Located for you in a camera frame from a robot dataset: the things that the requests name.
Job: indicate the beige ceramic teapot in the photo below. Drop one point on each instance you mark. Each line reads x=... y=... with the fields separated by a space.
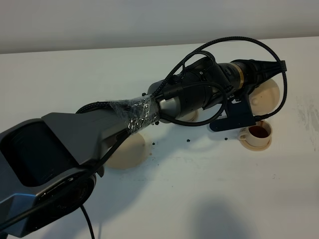
x=265 y=98

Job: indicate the beige teacup on right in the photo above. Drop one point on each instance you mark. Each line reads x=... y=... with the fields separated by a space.
x=257 y=135

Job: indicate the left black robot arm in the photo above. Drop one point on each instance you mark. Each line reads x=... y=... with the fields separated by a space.
x=49 y=166

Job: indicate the small saucer under cup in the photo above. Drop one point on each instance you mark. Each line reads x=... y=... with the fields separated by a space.
x=253 y=148
x=190 y=117

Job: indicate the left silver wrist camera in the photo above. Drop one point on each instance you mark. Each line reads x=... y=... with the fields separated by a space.
x=238 y=115

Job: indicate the large round beige saucer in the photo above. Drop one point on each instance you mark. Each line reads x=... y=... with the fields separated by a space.
x=131 y=153

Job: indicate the small saucer under right cup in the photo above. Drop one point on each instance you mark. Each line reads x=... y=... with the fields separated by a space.
x=253 y=148

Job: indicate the small saucer under centre cup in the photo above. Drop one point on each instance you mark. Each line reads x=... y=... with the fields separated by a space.
x=190 y=117

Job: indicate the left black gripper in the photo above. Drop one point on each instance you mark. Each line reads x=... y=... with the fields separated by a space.
x=258 y=72

